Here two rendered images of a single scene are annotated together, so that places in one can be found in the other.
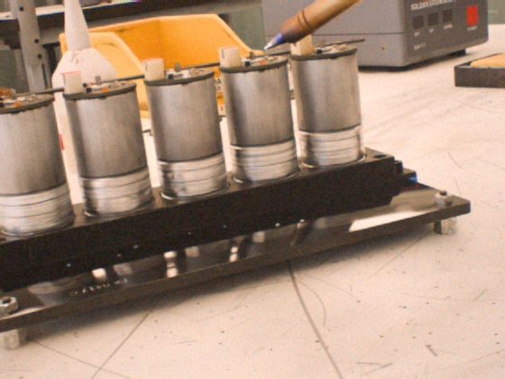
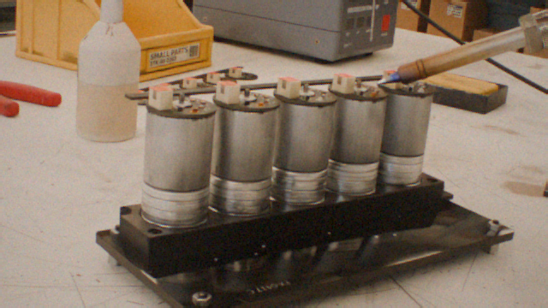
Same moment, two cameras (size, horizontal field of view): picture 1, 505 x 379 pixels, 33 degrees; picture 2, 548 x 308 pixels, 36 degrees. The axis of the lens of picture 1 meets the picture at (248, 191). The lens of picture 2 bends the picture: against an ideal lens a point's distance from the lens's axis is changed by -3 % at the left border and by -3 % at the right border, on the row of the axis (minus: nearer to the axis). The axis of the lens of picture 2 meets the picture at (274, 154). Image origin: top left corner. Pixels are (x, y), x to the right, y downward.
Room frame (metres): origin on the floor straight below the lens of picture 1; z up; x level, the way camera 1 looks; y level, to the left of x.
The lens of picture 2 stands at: (-0.01, 0.13, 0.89)
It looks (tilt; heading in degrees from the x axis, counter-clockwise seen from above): 17 degrees down; 341
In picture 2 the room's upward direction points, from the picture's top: 6 degrees clockwise
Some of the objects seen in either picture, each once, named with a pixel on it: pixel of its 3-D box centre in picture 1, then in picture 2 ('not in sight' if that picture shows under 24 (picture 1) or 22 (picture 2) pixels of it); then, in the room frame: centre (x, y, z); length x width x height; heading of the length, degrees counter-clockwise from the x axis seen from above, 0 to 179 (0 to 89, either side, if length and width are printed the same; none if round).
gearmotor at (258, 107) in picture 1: (261, 129); (351, 147); (0.30, -0.01, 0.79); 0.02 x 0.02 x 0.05
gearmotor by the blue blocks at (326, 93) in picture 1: (328, 115); (398, 140); (0.31, -0.03, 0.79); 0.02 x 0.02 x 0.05
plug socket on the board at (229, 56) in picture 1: (232, 56); (345, 83); (0.30, 0.00, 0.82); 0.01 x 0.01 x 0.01; 20
